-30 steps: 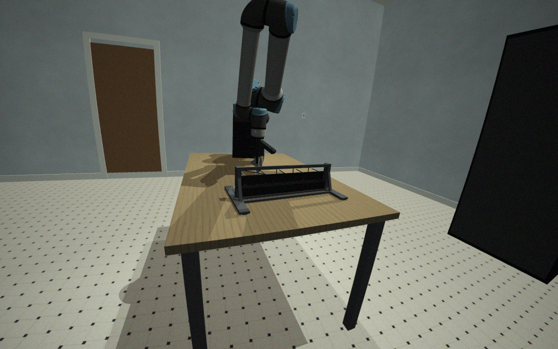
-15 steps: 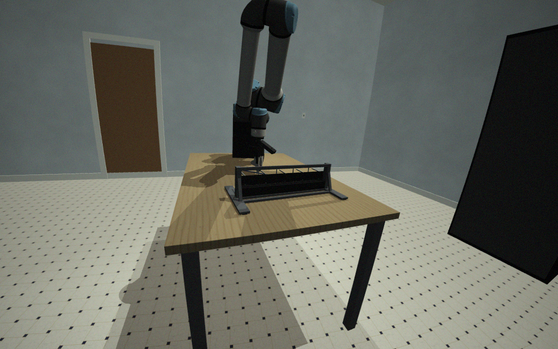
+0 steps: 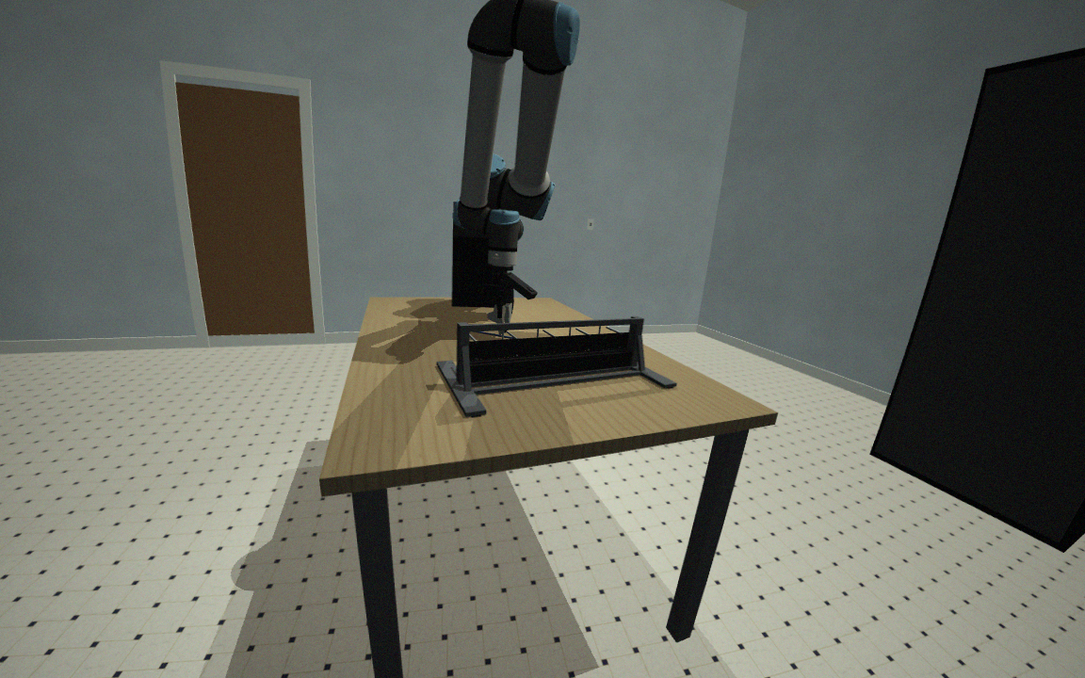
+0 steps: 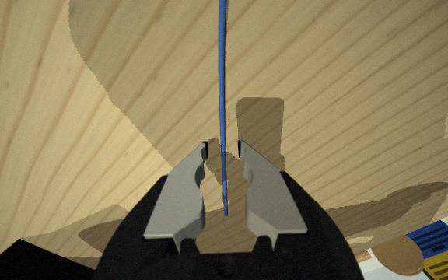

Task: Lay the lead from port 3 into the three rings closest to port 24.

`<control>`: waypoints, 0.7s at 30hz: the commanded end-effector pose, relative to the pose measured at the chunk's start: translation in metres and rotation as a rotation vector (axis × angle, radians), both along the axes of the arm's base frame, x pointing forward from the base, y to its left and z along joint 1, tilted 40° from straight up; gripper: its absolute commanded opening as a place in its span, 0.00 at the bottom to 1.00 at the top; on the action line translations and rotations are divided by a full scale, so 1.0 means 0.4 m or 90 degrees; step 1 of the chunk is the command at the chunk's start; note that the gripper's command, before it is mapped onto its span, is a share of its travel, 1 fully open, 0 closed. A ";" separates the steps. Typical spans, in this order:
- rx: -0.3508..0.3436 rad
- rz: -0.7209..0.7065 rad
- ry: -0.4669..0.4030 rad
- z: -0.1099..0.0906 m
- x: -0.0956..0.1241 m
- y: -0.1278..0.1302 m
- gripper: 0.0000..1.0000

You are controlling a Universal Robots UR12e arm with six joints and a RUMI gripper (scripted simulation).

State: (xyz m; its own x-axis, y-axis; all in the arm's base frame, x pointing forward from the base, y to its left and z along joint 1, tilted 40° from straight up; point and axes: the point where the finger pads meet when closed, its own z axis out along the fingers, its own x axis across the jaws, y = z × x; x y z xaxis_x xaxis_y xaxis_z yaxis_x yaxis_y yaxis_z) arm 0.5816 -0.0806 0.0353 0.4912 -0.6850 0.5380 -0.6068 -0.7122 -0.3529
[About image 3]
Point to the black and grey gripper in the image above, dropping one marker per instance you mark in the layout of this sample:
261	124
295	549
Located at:
493	290

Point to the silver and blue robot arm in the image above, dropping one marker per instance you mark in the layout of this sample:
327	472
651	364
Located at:
547	32

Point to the black free-standing rack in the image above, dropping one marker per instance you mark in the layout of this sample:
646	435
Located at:
484	363

